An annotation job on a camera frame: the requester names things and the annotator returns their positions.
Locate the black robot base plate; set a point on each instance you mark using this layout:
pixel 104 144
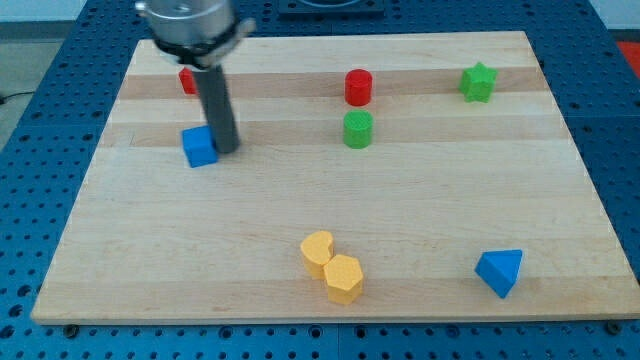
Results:
pixel 330 7

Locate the green cylinder block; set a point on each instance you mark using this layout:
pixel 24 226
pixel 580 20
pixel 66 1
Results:
pixel 358 129

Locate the blue triangle block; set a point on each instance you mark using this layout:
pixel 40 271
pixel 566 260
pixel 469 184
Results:
pixel 499 270

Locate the blue cube block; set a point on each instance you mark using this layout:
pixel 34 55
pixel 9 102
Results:
pixel 198 146

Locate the wooden board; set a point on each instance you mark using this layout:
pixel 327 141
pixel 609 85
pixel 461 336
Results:
pixel 150 240

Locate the yellow heart block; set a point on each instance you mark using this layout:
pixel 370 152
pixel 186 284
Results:
pixel 317 249

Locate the yellow hexagon block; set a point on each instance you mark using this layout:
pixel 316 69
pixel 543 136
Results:
pixel 344 279

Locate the red star block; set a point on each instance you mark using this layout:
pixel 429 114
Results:
pixel 187 81

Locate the red cylinder block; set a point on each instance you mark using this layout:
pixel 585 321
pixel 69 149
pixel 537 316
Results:
pixel 358 86

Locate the green star block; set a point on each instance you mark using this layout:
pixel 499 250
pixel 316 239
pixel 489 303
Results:
pixel 478 82

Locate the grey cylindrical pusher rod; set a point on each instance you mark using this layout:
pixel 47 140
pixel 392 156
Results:
pixel 217 108

